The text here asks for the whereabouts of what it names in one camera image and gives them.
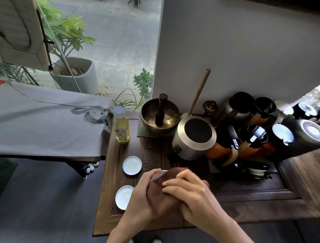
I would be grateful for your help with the narrow-leaf green plant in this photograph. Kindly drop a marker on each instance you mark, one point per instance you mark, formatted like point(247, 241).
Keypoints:
point(12, 72)

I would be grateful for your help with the dark wooden side table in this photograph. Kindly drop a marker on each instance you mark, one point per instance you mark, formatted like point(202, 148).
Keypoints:
point(150, 150)

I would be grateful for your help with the dark green square mat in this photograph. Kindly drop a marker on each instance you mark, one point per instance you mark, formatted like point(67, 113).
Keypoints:
point(141, 134)

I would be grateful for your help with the thin grey rod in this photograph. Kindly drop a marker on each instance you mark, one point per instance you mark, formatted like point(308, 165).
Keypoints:
point(67, 65)

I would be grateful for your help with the silver canister with black lid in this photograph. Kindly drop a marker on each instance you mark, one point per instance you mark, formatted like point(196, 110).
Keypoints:
point(187, 150)

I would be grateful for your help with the grey concrete planter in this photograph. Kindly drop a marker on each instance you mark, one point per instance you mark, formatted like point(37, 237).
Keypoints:
point(85, 82)

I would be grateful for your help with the brass singing bowl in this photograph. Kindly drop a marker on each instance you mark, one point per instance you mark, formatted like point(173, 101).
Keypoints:
point(150, 117)

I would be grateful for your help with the grey ink-painted cloth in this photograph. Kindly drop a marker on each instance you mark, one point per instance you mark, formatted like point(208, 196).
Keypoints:
point(50, 130)

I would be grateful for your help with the low dark wooden bench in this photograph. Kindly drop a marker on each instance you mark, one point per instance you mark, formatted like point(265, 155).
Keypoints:
point(77, 166)

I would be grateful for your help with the dark jug with pale lid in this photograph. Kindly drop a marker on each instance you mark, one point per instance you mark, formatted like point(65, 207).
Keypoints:
point(303, 109)

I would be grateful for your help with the person's left hand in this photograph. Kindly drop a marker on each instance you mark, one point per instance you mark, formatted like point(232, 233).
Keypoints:
point(136, 207)

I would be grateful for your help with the reddish brown cloth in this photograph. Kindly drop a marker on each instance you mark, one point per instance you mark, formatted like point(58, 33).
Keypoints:
point(160, 197)

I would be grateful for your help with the dried lotus pod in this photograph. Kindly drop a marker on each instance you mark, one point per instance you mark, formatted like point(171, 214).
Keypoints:
point(210, 106)

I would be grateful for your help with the black jug with white lid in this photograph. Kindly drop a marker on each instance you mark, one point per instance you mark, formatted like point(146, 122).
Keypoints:
point(282, 134)

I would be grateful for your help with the bottle of yellow liquid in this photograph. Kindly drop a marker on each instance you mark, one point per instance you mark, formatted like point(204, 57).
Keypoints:
point(121, 130)

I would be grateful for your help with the small green shrub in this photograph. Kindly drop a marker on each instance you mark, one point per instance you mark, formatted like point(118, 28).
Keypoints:
point(143, 80)

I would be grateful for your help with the broad-leaf potted plant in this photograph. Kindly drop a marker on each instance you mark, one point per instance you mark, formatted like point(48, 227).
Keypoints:
point(67, 32)

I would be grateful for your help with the cluster of white pebbles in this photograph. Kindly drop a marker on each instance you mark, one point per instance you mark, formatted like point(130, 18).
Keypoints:
point(91, 167)

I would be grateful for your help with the person's right hand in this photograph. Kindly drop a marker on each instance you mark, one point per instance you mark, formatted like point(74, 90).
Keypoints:
point(202, 205)

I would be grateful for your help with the long-bladed grass plant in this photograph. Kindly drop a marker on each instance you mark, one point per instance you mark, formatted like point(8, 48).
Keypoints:
point(130, 102)

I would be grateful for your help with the dark wooden mallet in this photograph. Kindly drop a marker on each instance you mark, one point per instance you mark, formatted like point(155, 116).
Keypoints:
point(161, 110)

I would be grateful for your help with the white bowl with black lid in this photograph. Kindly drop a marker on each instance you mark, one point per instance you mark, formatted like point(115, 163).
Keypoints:
point(257, 171)

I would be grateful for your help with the white saucer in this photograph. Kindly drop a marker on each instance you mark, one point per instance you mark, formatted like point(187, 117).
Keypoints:
point(123, 197)
point(132, 165)
point(157, 175)

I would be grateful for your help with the long bamboo pole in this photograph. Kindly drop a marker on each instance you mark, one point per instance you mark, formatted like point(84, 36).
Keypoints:
point(199, 92)

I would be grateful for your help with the silver jug with white top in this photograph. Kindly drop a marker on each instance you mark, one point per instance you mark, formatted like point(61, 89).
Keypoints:
point(282, 107)

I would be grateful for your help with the white canvas board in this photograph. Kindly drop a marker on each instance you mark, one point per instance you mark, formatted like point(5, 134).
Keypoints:
point(20, 30)

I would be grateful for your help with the orange jug with black lid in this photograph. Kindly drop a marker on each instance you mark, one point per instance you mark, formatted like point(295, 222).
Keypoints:
point(265, 105)
point(265, 149)
point(215, 151)

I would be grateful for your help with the white right shoe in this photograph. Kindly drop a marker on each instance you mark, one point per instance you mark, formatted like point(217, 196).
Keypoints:
point(157, 241)

